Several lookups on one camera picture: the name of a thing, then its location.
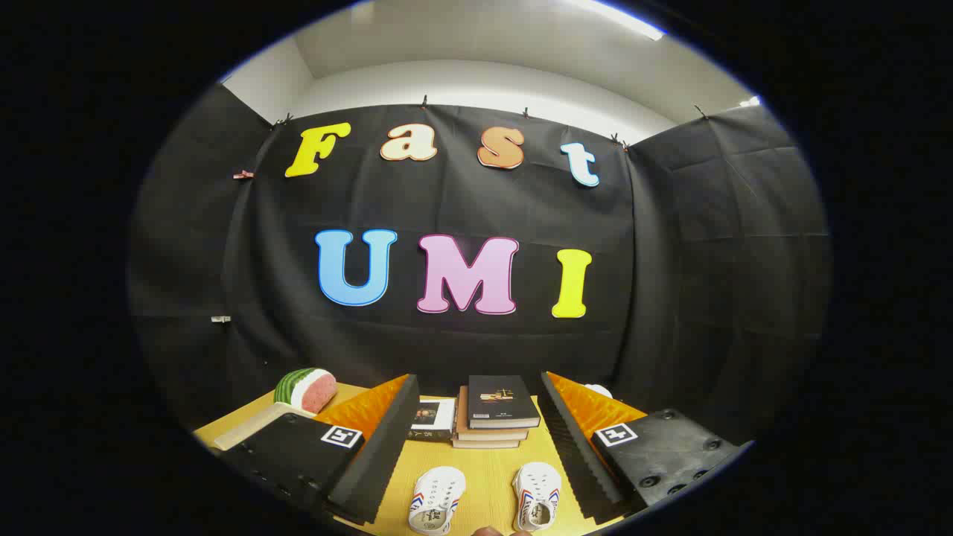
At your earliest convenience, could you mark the beige fabric storage box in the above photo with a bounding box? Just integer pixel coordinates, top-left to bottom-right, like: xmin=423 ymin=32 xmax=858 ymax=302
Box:
xmin=214 ymin=402 xmax=317 ymax=452

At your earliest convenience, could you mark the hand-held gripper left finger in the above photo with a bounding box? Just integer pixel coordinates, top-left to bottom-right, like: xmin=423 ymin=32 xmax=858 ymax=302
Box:
xmin=216 ymin=374 xmax=421 ymax=526

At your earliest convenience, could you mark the watermelon slice plush toy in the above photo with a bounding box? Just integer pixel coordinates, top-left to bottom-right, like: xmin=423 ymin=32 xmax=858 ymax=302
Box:
xmin=274 ymin=368 xmax=337 ymax=415

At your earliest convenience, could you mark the thick brown cover book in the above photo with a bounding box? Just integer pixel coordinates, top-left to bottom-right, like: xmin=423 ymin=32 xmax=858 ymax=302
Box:
xmin=454 ymin=386 xmax=531 ymax=441

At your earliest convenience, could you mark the white portrait cover book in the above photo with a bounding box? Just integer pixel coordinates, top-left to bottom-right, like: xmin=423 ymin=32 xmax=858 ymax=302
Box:
xmin=408 ymin=398 xmax=456 ymax=441

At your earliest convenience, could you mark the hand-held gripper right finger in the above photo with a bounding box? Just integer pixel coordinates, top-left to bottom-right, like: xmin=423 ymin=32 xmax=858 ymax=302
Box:
xmin=538 ymin=371 xmax=754 ymax=526

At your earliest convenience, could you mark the white canvas shoe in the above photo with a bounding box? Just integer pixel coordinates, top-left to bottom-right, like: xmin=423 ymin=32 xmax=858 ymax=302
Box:
xmin=512 ymin=462 xmax=562 ymax=532
xmin=408 ymin=467 xmax=467 ymax=536

